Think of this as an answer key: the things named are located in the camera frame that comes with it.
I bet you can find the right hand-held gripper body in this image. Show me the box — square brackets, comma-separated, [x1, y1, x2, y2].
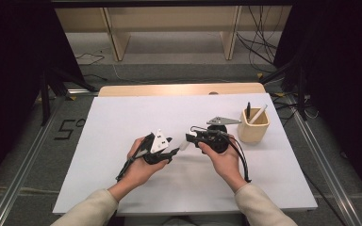
[194, 116, 242, 154]

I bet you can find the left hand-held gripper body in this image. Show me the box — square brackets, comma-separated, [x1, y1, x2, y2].
[140, 129, 173, 166]

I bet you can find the beige pen holder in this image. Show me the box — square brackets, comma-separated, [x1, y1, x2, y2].
[237, 106, 271, 145]

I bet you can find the white pen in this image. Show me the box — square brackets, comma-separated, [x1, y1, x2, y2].
[248, 104, 269, 125]

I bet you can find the person's left hand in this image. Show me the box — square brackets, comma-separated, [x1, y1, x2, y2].
[107, 137, 171, 202]

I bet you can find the person's right hand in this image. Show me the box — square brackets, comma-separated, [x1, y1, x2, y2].
[197, 135, 249, 193]

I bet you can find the black tripod stand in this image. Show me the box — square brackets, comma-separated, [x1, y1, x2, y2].
[39, 67, 98, 126]
[258, 56, 309, 121]

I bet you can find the light wooden shelf unit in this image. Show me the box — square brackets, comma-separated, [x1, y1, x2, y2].
[55, 6, 293, 62]

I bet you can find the dark curtain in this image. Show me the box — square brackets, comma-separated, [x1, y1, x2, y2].
[272, 0, 362, 199]
[0, 0, 86, 192]

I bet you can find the left hand-held gripper cable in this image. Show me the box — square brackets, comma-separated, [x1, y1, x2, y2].
[115, 133, 156, 183]

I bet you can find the hand-held gripper cable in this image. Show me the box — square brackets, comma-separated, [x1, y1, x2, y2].
[189, 125, 253, 184]
[115, 133, 156, 183]

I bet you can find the right hand-held gripper cable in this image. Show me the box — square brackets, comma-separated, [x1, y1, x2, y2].
[189, 125, 253, 184]

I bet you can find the bundle of black cables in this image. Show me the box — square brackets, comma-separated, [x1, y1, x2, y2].
[235, 6, 279, 73]

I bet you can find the thin black floor cable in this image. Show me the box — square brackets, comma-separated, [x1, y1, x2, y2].
[83, 73, 107, 82]
[74, 51, 106, 66]

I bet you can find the short metal floor rail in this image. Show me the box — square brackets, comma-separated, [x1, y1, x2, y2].
[65, 89, 100, 95]

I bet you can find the long metal floor rail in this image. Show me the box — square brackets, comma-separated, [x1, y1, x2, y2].
[0, 103, 60, 226]
[290, 97, 362, 226]

